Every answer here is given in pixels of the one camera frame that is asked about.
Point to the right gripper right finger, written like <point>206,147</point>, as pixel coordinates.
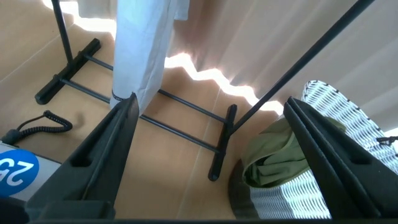
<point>348,174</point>

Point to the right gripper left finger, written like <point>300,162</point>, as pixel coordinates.
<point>77,186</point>

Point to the green garment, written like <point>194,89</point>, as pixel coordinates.
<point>273,155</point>

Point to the pale grey shorts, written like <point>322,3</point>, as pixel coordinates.
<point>136,46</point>

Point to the white laundry basket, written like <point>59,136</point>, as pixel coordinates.
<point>335,105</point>

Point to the black clothes rack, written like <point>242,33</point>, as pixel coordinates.
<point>68,71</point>

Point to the beige curtain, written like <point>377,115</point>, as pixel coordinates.
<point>280,37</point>

